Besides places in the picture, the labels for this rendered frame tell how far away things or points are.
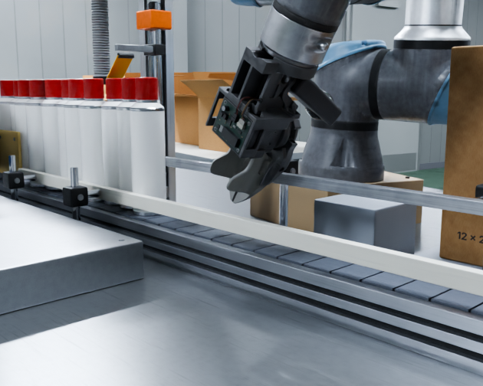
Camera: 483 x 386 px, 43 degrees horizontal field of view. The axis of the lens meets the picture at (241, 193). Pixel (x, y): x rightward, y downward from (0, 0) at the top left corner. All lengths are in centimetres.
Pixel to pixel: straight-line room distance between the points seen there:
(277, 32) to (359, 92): 37
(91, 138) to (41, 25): 459
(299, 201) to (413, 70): 28
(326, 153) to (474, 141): 31
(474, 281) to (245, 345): 21
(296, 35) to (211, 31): 560
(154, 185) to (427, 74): 44
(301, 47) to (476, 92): 24
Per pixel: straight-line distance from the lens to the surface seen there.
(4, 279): 70
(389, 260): 60
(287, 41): 66
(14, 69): 552
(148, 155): 91
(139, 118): 90
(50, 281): 73
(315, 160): 103
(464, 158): 80
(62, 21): 565
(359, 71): 101
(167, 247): 84
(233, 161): 77
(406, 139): 800
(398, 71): 99
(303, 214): 102
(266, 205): 111
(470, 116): 80
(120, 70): 103
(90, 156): 104
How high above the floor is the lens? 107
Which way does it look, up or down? 10 degrees down
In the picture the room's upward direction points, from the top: straight up
